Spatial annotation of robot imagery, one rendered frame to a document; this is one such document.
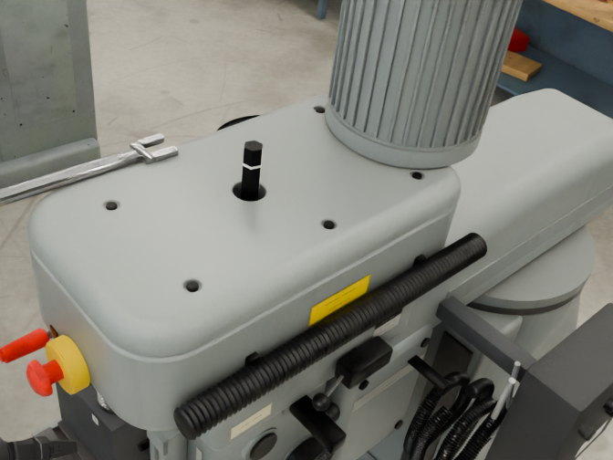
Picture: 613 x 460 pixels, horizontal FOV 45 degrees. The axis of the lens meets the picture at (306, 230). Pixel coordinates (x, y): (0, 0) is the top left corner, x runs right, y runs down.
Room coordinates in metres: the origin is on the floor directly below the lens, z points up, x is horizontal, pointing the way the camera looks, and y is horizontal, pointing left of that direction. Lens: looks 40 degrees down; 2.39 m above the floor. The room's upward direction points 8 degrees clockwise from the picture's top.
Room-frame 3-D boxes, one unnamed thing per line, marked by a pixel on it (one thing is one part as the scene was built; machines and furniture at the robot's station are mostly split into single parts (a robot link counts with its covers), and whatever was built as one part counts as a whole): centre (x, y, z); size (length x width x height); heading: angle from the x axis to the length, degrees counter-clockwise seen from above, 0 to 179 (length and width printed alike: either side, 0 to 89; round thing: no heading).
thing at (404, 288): (0.58, -0.06, 1.79); 0.45 x 0.04 x 0.04; 137
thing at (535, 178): (1.02, -0.27, 1.66); 0.80 x 0.23 x 0.20; 137
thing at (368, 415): (0.79, -0.07, 1.47); 0.24 x 0.19 x 0.26; 47
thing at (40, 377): (0.47, 0.24, 1.76); 0.04 x 0.03 x 0.04; 47
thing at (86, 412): (0.97, 0.37, 1.00); 0.22 x 0.12 x 0.20; 51
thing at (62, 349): (0.48, 0.22, 1.76); 0.06 x 0.02 x 0.06; 47
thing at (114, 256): (0.66, 0.06, 1.81); 0.47 x 0.26 x 0.16; 137
